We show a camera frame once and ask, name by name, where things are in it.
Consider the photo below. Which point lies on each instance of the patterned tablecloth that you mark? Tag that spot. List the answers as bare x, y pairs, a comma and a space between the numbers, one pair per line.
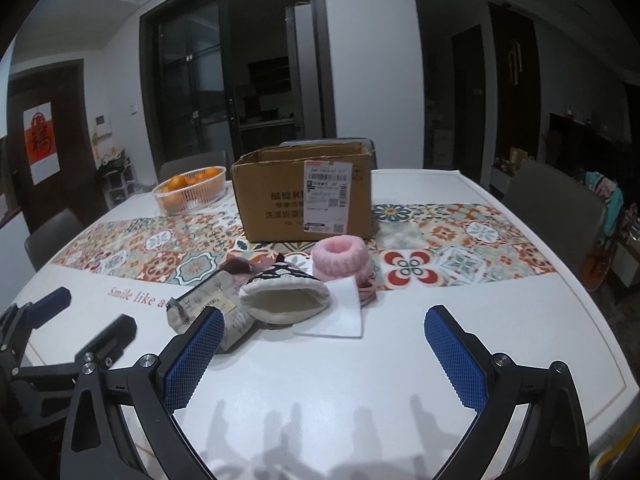
352, 391

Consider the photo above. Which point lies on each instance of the black sliding glass door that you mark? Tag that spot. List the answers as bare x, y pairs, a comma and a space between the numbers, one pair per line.
232, 76

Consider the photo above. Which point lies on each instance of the colourful clothes pile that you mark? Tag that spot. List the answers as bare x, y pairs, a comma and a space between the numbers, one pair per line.
612, 196

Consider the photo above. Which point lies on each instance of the pink fuzzy fabric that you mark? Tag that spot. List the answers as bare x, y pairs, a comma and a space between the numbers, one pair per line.
366, 289

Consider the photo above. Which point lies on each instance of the oranges in basket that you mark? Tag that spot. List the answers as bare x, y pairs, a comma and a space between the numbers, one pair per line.
187, 187

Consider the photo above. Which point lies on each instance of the grey chair back left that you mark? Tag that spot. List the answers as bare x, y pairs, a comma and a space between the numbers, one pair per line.
189, 163

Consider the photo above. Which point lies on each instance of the white low cabinet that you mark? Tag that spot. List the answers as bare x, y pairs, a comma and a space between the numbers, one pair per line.
501, 173

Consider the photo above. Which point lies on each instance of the grey chair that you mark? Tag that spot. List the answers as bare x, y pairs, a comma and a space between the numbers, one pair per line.
564, 213
43, 244
189, 163
367, 143

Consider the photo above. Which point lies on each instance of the dusty pink knit item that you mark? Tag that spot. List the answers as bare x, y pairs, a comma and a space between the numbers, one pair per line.
238, 265

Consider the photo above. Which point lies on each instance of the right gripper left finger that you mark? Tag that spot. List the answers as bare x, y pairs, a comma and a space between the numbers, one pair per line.
97, 443

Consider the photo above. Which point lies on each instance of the white wall intercom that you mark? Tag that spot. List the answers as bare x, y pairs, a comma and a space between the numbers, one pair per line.
103, 126

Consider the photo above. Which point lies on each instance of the grey chair back centre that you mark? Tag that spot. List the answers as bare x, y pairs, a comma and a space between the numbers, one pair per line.
367, 143

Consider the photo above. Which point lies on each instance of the grey chair right side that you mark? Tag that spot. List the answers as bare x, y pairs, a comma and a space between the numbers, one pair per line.
564, 213

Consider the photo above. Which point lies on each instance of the red fu door poster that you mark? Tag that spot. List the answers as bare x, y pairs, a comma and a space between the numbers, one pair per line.
42, 154

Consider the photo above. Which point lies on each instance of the pink fluffy scrunchie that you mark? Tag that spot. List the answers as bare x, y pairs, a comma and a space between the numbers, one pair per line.
341, 257

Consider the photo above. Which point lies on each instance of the grey chair left side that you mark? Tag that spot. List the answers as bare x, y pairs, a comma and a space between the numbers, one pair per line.
43, 244

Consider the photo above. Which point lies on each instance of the brown cardboard box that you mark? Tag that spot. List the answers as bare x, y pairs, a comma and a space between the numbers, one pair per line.
304, 192

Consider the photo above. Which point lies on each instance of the white fruit basket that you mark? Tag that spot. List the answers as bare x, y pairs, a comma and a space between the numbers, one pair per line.
190, 188

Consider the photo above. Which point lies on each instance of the dark wooden door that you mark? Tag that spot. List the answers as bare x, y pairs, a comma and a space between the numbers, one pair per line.
77, 185

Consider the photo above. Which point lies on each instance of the white cloth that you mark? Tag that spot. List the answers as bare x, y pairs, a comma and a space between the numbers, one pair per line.
342, 319

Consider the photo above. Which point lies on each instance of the white shoe rack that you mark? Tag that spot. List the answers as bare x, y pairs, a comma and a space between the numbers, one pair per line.
117, 177

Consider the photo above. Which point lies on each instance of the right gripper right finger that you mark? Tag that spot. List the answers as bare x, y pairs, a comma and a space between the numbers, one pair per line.
552, 442

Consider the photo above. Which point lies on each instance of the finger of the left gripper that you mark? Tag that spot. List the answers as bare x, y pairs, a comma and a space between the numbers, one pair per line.
33, 315
108, 346

